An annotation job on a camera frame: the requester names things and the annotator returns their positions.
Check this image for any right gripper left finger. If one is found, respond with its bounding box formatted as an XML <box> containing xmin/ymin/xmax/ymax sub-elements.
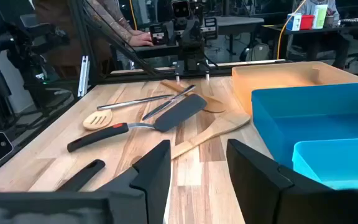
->
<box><xmin>98</xmin><ymin>139</ymin><xmax>172</xmax><ymax>224</ymax></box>

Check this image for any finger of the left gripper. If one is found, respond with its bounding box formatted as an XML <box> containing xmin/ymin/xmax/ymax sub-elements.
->
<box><xmin>190</xmin><ymin>20</ymin><xmax>204</xmax><ymax>47</ymax></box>
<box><xmin>169</xmin><ymin>28</ymin><xmax>183</xmax><ymax>47</ymax></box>

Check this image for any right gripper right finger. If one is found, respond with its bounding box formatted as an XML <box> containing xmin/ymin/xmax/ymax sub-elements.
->
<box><xmin>227</xmin><ymin>139</ymin><xmax>334</xmax><ymax>224</ymax></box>

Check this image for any black rectangular spatula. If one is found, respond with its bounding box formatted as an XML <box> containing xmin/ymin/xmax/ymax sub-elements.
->
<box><xmin>67</xmin><ymin>93</ymin><xmax>208</xmax><ymax>153</ymax></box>

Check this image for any black round spatula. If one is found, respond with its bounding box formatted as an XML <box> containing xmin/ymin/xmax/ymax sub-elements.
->
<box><xmin>56</xmin><ymin>159</ymin><xmax>106</xmax><ymax>192</ymax></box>

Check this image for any wooden spoon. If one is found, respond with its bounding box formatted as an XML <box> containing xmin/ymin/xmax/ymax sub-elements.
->
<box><xmin>160</xmin><ymin>79</ymin><xmax>228</xmax><ymax>113</ymax></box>

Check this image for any wooden slotted spatula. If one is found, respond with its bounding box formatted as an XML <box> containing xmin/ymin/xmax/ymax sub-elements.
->
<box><xmin>82</xmin><ymin>108</ymin><xmax>114</xmax><ymax>131</ymax></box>

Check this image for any orange plastic bin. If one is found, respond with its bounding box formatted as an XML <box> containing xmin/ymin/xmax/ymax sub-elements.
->
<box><xmin>231</xmin><ymin>61</ymin><xmax>358</xmax><ymax>116</ymax></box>

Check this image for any person's hand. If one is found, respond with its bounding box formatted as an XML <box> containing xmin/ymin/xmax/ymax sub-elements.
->
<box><xmin>128</xmin><ymin>29</ymin><xmax>155</xmax><ymax>47</ymax></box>

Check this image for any dark gray desk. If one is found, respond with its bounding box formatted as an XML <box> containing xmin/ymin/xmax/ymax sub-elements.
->
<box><xmin>134</xmin><ymin>43</ymin><xmax>181</xmax><ymax>60</ymax></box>

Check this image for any gray table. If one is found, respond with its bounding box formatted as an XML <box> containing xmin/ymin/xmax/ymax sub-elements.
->
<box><xmin>216</xmin><ymin>16</ymin><xmax>265</xmax><ymax>55</ymax></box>

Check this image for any gray bag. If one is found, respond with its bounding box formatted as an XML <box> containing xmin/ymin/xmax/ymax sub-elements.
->
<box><xmin>247</xmin><ymin>43</ymin><xmax>272</xmax><ymax>62</ymax></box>

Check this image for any blue plastic bin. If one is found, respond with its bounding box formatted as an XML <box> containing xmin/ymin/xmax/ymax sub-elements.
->
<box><xmin>251</xmin><ymin>82</ymin><xmax>358</xmax><ymax>170</ymax></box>

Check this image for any turquoise plastic bin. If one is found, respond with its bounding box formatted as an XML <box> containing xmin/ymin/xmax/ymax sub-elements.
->
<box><xmin>291</xmin><ymin>136</ymin><xmax>358</xmax><ymax>190</ymax></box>

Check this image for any white blue box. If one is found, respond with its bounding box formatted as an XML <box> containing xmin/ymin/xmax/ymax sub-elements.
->
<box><xmin>287</xmin><ymin>12</ymin><xmax>303</xmax><ymax>31</ymax></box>

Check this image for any person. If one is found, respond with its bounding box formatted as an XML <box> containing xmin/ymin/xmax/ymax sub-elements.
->
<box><xmin>295</xmin><ymin>0</ymin><xmax>341</xmax><ymax>16</ymax></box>
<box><xmin>32</xmin><ymin>0</ymin><xmax>136</xmax><ymax>78</ymax></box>

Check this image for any red container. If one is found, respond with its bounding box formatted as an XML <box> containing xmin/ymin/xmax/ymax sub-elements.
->
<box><xmin>300</xmin><ymin>14</ymin><xmax>315</xmax><ymax>30</ymax></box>

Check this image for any white green container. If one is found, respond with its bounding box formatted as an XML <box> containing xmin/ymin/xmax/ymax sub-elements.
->
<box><xmin>312</xmin><ymin>4</ymin><xmax>328</xmax><ymax>29</ymax></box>

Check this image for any black desk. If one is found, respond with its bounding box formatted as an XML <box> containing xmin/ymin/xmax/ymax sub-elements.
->
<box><xmin>261</xmin><ymin>23</ymin><xmax>358</xmax><ymax>70</ymax></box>

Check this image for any black background equipment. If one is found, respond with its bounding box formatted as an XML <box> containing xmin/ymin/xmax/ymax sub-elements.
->
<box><xmin>0</xmin><ymin>0</ymin><xmax>71</xmax><ymax>131</ymax></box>

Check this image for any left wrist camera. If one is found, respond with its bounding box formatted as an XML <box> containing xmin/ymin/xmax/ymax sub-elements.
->
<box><xmin>170</xmin><ymin>0</ymin><xmax>192</xmax><ymax>19</ymax></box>

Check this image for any yellow cable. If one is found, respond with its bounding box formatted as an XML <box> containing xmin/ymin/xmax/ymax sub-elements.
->
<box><xmin>277</xmin><ymin>0</ymin><xmax>307</xmax><ymax>60</ymax></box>
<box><xmin>129</xmin><ymin>0</ymin><xmax>138</xmax><ymax>30</ymax></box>

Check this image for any silver metal bracket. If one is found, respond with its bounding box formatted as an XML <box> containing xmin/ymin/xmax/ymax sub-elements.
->
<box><xmin>77</xmin><ymin>55</ymin><xmax>90</xmax><ymax>98</ymax></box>

